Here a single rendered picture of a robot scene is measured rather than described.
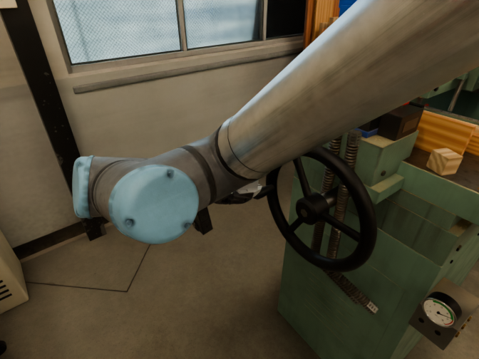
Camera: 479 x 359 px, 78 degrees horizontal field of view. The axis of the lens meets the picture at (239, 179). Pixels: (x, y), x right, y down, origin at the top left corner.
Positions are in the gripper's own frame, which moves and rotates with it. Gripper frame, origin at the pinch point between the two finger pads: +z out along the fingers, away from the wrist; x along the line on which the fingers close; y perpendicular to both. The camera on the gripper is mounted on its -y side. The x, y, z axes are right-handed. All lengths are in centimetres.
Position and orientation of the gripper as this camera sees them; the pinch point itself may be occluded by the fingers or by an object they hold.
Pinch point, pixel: (255, 189)
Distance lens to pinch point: 67.0
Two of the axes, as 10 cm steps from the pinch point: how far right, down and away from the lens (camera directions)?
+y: 2.8, -8.9, -3.5
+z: 7.6, -0.2, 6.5
